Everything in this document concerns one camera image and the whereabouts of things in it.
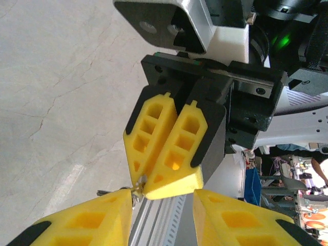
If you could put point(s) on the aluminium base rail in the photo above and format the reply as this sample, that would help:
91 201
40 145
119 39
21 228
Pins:
146 220

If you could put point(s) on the person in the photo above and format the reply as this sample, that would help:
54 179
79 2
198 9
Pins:
320 166

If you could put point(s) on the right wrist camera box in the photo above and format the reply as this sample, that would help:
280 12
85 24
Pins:
159 28

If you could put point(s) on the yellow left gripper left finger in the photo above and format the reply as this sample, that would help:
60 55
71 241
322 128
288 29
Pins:
84 225

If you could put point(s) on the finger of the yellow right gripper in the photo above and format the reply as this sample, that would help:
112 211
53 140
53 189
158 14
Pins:
187 143
153 120

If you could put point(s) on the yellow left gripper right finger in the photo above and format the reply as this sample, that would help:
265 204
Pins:
238 225

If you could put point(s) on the blue container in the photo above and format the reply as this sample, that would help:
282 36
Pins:
252 184

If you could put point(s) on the silver key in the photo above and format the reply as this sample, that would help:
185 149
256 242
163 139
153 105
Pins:
139 185

